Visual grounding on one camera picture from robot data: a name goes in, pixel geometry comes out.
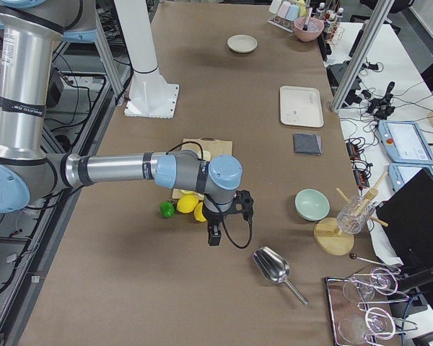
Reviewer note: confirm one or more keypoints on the whole yellow lemon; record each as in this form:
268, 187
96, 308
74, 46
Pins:
187, 204
198, 213

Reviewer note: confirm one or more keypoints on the white cup rack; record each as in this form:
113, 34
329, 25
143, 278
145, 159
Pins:
282, 23

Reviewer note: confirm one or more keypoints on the black monitor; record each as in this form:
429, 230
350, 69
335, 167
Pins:
409, 214

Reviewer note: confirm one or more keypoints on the beige round plate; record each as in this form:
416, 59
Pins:
242, 43

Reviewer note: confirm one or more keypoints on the white cup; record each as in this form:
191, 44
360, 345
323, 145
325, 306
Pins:
274, 6

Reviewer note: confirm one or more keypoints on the blue teach pendant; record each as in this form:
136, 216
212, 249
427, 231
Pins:
400, 174
404, 142

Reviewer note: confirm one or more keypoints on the wooden cutting board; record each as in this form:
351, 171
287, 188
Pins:
215, 148

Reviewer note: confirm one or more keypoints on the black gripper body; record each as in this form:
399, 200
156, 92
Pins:
213, 218

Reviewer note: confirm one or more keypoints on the blue cup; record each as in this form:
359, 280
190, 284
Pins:
292, 13

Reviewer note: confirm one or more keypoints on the pink bowl with ice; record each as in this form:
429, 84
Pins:
314, 28

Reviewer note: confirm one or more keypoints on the metal scoop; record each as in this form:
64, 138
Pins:
276, 270

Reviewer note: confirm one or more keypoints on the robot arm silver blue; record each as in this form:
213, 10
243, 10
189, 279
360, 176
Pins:
27, 173

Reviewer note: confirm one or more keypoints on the mirror tray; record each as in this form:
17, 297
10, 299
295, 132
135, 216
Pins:
339, 307

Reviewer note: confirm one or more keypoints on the wine glass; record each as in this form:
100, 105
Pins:
363, 287
371, 328

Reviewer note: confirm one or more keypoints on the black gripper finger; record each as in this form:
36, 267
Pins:
214, 234

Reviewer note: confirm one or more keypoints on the pink cup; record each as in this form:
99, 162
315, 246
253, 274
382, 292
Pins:
284, 9

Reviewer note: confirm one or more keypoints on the cream rectangular tray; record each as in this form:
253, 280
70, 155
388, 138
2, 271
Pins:
300, 106

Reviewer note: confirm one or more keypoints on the green lime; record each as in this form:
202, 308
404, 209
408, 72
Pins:
167, 209

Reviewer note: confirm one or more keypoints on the aluminium frame post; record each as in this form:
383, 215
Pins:
370, 33

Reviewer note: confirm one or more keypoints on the mint green bowl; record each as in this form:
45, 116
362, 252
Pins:
312, 205

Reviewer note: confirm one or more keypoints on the yellow cup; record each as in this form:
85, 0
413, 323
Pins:
302, 7

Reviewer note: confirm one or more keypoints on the grey folded cloth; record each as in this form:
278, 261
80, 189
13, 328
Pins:
307, 144

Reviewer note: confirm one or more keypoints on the steel muddler black tip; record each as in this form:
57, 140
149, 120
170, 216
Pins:
307, 19

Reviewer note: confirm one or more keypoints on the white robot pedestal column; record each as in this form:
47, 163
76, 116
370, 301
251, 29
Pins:
149, 95

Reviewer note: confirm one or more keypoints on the wooden cup stand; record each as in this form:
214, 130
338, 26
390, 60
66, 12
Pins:
327, 233

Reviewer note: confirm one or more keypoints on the clear glass cup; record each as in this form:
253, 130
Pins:
352, 219

